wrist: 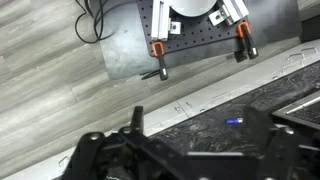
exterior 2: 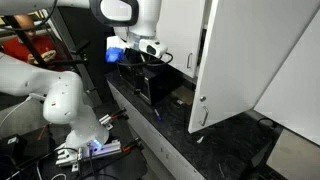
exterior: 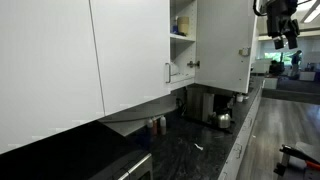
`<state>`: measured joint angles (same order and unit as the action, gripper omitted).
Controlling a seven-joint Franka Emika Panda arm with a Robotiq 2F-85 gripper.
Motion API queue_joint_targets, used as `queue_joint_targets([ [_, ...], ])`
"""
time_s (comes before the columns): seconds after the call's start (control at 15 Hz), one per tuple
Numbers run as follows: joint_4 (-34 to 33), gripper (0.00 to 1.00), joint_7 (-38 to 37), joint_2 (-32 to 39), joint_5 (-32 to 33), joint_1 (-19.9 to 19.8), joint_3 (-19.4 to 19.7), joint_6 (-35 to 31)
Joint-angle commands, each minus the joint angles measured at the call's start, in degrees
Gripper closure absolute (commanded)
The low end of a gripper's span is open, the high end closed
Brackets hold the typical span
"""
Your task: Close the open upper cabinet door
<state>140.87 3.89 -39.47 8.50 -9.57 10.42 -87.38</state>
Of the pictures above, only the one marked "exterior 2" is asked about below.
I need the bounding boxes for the silver closed door handle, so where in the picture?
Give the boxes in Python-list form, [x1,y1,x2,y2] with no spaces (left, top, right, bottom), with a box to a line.
[186,53,193,69]

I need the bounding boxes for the aluminium robot base mount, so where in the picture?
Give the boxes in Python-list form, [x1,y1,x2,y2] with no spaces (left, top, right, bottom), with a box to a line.
[54,113,144,173]

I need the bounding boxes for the blue pen on counter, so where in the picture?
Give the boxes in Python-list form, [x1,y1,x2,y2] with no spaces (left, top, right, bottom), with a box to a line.
[154,109,161,121]

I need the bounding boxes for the black cable loop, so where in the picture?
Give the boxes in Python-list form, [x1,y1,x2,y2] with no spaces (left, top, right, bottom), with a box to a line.
[116,49,174,67]

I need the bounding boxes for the right white cabinet panel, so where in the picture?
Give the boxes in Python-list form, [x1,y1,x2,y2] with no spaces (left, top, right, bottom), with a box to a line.
[254,11,320,145]

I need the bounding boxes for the blue tape piece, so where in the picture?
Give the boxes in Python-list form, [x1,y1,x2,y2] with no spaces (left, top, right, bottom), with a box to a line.
[105,47,124,63]

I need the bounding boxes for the closed white cabinet door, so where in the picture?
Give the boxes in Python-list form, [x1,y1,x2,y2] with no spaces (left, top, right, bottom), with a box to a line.
[157,0,206,78]

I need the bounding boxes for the black box appliance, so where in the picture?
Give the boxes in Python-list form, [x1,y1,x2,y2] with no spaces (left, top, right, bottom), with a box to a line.
[117,55,179,105]

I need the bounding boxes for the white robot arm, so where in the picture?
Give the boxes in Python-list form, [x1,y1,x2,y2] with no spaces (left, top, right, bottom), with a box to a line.
[0,0,167,149]

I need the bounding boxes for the black tripod stand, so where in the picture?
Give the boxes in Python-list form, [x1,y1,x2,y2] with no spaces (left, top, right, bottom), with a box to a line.
[3,6,104,108]

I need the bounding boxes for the white cabinet door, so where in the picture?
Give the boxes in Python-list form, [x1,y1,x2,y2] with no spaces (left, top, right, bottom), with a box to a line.
[188,0,320,133]
[157,0,206,78]

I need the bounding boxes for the person in red shirt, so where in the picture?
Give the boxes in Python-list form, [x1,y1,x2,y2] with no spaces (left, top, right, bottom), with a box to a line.
[2,14,64,66]

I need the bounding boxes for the round silver door lock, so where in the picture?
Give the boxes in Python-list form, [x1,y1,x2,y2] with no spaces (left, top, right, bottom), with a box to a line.
[200,96,206,102]

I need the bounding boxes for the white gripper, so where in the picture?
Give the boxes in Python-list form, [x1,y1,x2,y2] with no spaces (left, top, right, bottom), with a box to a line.
[106,31,169,59]

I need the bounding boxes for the beige board on counter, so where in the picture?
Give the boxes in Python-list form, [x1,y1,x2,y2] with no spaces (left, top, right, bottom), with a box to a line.
[267,130,320,180]

